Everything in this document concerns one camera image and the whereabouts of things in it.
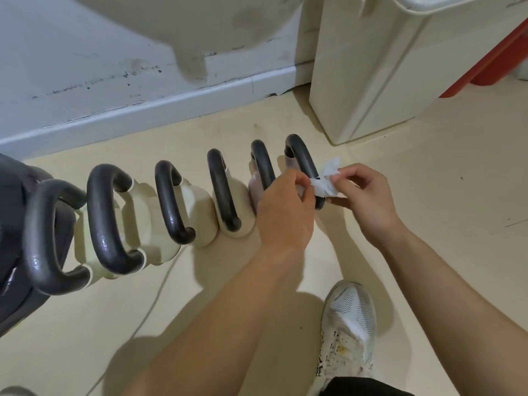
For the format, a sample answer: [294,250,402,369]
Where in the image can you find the person's right hand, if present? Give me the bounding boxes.
[325,163,407,249]

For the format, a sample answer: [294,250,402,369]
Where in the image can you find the person's left hand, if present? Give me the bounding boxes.
[256,169,317,255]

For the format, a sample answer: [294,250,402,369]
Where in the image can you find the white wipe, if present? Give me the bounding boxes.
[309,157,344,198]

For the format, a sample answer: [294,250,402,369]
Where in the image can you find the person's right forearm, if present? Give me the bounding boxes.
[379,226,528,396]

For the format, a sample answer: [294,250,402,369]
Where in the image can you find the person's left forearm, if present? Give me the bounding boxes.
[124,239,316,396]

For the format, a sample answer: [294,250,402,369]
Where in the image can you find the white mesh sneaker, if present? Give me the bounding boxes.
[315,280,378,384]

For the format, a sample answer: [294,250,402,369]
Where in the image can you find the white baseboard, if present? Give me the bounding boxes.
[0,61,315,162]

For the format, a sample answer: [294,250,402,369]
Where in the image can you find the black trouser leg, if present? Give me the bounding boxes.
[318,377,415,396]

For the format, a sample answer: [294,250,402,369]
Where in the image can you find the red plastic object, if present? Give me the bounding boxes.
[438,18,528,98]

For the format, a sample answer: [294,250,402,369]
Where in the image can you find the large dark grey kettlebell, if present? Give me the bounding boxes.
[0,152,77,337]

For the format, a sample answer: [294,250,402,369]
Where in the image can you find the pink kettlebell black handle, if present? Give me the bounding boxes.
[247,139,277,216]
[284,134,326,211]

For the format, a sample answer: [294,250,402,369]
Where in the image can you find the cream kettlebell black handle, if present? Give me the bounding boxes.
[207,149,257,238]
[23,179,120,296]
[155,161,218,249]
[87,164,184,281]

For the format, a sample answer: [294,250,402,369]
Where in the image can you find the white cable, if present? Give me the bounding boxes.
[93,245,188,396]

